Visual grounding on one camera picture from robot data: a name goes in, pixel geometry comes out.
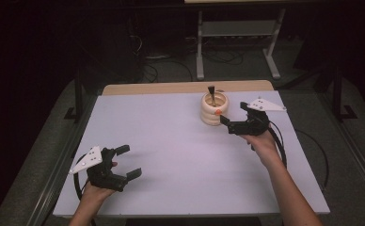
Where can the grey metal floor rail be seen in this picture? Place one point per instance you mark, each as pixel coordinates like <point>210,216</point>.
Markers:
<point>55,175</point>
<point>356,153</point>

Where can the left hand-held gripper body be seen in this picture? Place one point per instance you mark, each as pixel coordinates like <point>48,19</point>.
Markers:
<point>103,175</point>

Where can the person's right hand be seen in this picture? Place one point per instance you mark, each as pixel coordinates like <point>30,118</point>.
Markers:
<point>263,146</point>

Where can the person's left hand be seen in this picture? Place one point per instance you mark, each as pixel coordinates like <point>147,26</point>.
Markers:
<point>96,193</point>

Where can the white metal stand with shelf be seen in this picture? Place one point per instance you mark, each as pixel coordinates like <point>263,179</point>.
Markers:
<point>238,28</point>

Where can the cream ringed brush holder cup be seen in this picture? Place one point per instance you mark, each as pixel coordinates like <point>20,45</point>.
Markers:
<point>213,113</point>

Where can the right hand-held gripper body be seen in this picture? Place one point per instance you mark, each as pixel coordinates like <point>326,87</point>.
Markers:
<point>254,122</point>

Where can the black metal stand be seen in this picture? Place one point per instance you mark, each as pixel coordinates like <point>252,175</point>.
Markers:
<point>339,94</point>
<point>78,97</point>

